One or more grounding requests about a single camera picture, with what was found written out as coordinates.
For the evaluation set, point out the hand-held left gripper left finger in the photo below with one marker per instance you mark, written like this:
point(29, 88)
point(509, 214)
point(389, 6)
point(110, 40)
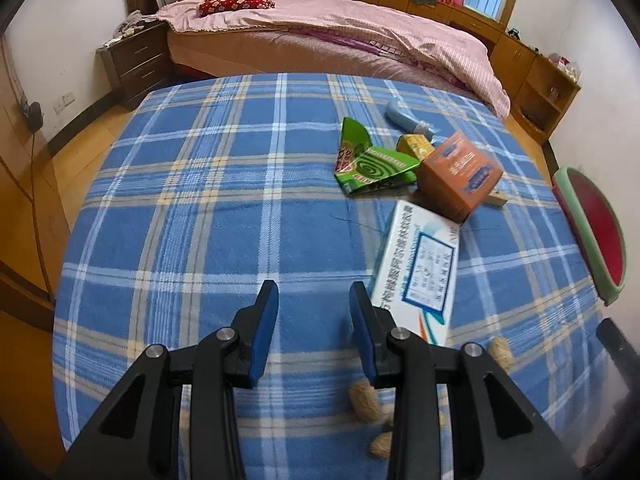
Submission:
point(265, 330)

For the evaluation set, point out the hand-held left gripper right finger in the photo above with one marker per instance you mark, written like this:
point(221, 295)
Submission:
point(362, 330)

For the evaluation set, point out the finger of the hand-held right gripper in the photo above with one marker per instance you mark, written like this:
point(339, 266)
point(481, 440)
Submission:
point(612, 347)

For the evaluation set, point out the peanut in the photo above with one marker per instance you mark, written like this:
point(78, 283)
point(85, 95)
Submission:
point(365, 400)
point(501, 352)
point(382, 446)

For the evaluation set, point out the white and blue box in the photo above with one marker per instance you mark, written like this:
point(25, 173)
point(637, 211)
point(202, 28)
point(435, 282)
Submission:
point(415, 270)

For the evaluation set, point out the red bin with green rim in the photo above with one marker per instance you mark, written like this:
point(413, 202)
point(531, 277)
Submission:
point(600, 240)

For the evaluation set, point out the green mosquito coil box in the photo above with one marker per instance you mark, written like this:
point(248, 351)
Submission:
point(375, 167)

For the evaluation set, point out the orange cardboard box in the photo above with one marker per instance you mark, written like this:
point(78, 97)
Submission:
point(450, 180)

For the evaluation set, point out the small yellow box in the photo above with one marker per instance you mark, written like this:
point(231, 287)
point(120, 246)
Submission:
point(415, 146)

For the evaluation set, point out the blue plastic bottle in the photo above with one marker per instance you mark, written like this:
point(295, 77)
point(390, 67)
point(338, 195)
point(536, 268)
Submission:
point(405, 115)

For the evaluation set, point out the blue plaid blanket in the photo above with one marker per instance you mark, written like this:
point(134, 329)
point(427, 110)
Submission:
point(200, 210)

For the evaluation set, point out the wooden wardrobe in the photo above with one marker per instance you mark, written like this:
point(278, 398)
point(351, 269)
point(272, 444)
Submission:
point(25, 185)

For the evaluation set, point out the dark wooden bed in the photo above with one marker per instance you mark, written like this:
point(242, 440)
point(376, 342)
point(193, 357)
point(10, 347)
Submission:
point(210, 50)

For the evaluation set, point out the small items on desk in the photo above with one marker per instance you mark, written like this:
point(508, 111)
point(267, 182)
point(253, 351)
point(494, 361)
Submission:
point(565, 66)

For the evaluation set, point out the dark wooden nightstand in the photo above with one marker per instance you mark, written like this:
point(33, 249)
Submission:
point(137, 65)

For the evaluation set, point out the pink quilt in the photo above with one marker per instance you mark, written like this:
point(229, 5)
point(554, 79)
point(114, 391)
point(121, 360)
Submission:
point(350, 30)

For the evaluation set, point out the wooden desk cabinet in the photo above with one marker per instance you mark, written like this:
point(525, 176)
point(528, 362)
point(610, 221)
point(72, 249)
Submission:
point(515, 60)

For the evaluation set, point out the black plugged charger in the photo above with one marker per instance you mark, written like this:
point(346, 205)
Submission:
point(33, 116)

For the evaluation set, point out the red patterned pillow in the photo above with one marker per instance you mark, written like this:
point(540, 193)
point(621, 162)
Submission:
point(235, 5)

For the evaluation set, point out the small black desk object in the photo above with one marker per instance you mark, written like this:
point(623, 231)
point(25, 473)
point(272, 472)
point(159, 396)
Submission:
point(513, 32)

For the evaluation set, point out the grey clutter on nightstand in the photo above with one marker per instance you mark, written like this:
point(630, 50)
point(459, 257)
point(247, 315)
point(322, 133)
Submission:
point(132, 25)

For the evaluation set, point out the white wall socket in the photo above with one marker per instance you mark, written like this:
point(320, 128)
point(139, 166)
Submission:
point(64, 101)

